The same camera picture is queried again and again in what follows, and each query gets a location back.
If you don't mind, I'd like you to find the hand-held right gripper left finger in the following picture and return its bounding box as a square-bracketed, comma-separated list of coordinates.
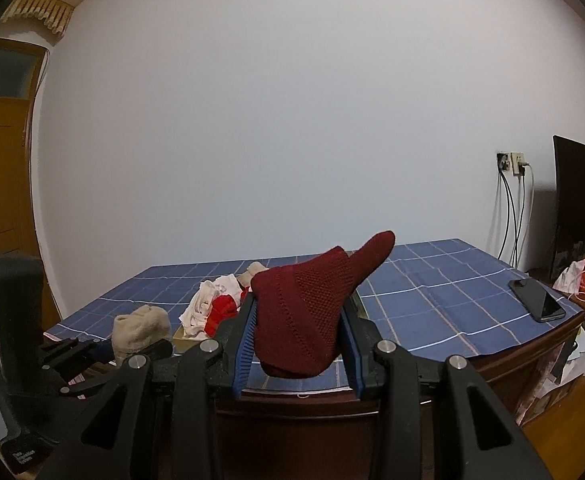
[37, 290, 258, 480]

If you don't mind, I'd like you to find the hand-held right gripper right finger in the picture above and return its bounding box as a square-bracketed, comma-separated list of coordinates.
[340, 300, 551, 480]

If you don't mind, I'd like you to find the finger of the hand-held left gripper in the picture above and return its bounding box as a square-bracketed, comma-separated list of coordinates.
[57, 339, 173, 402]
[42, 337, 116, 368]

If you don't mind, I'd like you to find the shallow gold cardboard box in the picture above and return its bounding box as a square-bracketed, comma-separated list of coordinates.
[172, 292, 371, 356]

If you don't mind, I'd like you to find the pale pink sock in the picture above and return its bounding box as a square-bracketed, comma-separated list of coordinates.
[180, 275, 243, 338]

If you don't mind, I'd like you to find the dark red knit sock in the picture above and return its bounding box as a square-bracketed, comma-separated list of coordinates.
[250, 230, 396, 378]

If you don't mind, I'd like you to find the blue plaid tablecloth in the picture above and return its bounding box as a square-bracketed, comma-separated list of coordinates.
[45, 238, 585, 393]

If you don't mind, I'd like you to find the dark wooden desk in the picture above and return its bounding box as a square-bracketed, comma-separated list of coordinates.
[42, 310, 585, 480]

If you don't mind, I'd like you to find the black smartphone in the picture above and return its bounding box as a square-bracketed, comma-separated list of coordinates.
[507, 278, 567, 323]

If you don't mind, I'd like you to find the white plastic bag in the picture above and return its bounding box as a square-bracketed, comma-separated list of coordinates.
[553, 259, 585, 296]

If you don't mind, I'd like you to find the black flat monitor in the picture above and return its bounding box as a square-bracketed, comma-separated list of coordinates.
[550, 135, 585, 281]

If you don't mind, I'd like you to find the beige fringed valance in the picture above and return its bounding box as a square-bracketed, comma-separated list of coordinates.
[2, 0, 76, 38]

